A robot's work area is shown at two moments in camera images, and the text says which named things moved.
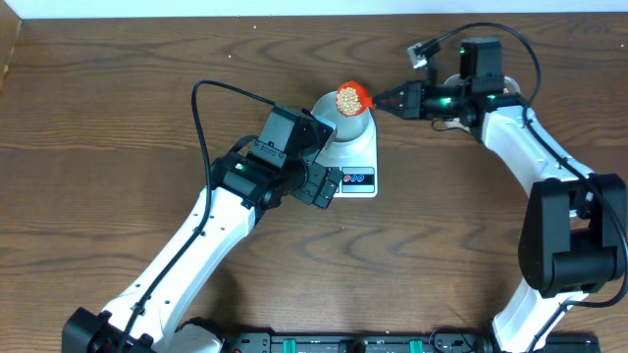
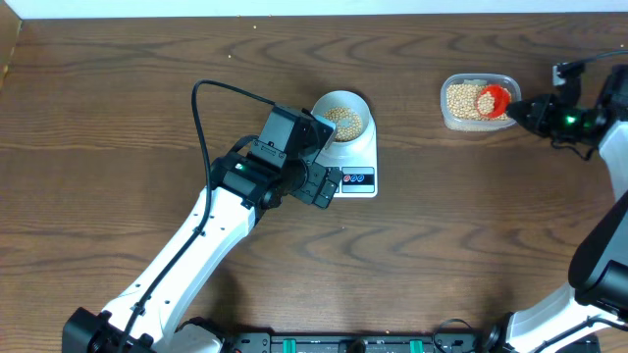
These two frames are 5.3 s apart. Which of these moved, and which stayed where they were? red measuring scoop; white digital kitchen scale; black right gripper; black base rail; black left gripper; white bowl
Moved: red measuring scoop; black right gripper
Stayed: black left gripper; black base rail; white digital kitchen scale; white bowl
